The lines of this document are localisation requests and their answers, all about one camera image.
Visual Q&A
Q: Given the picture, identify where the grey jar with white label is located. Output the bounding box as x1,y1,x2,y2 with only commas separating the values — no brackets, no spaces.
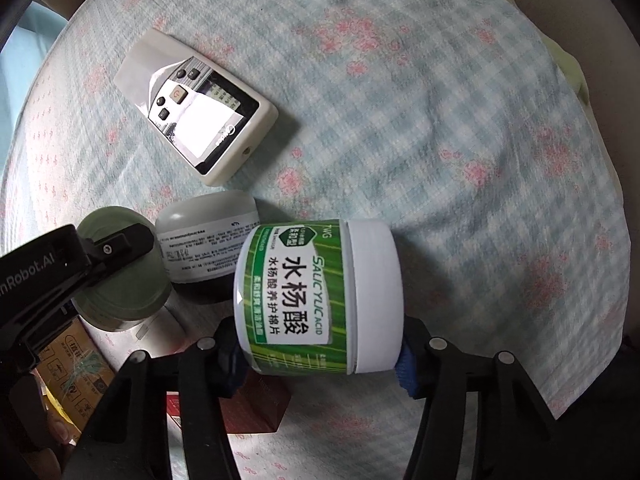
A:
154,190,262,305

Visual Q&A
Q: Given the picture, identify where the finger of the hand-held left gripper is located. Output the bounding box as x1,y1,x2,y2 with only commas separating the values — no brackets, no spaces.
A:
75,225,156,291

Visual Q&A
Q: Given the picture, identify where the green label white jar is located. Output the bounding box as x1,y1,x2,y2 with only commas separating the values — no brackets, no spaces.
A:
234,219,405,377

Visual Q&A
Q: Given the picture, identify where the checkered floral blanket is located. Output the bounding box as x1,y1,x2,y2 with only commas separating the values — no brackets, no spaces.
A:
0,0,631,480

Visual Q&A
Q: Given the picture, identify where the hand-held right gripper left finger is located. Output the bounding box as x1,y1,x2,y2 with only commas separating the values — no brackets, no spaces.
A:
60,316,251,480

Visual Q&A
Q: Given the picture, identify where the dark red box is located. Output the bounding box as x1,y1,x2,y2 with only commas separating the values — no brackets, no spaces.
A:
165,373,293,436

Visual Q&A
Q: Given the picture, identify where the cream remote control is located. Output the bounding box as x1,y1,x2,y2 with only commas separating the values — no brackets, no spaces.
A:
113,29,280,190

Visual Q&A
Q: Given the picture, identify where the grey-green round jar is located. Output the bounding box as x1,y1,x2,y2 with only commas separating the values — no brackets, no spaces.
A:
70,206,173,333

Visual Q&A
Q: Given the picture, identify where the light green cloth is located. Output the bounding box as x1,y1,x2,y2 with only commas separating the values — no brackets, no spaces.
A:
545,35,592,106

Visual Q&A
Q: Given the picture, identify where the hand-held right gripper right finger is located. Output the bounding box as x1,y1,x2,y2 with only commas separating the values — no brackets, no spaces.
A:
393,316,585,480

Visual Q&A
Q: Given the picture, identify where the brown cardboard box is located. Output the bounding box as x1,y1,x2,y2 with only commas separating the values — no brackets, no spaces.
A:
33,318,119,445

